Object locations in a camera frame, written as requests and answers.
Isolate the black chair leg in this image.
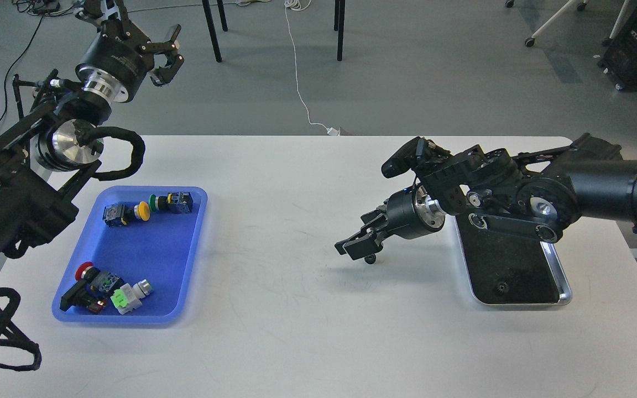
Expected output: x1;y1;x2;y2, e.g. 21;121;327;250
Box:
333;0;346;61
201;0;228;63

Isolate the silver metal tray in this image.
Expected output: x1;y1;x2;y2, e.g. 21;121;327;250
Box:
455;214;573;310

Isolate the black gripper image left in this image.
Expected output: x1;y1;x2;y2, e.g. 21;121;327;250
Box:
74;1;185;103

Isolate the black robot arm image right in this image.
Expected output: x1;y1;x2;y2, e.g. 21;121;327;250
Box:
335;134;637;260

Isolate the white cable on floor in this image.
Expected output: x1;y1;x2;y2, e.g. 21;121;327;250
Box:
284;0;341;137

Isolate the white rolling stand base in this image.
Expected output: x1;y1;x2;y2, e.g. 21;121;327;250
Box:
524;1;633;48

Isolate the blue plastic tray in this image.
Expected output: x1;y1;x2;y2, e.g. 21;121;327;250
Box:
51;185;208;324

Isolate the yellow push button switch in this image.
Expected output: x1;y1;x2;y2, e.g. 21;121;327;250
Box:
102;201;151;227

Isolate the black chair leg right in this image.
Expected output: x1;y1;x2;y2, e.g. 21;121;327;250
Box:
333;0;346;61

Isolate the white green switch module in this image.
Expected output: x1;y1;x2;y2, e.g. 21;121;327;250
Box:
109;279;154;315

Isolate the red emergency stop button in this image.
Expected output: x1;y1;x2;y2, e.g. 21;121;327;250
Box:
60;261;125;315

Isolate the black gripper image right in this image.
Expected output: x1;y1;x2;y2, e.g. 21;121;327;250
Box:
335;188;446;260

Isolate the green push button switch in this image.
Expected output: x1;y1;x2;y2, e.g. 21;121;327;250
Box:
148;191;193;214

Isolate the black chair leg left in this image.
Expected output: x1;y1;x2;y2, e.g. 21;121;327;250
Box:
201;0;228;63

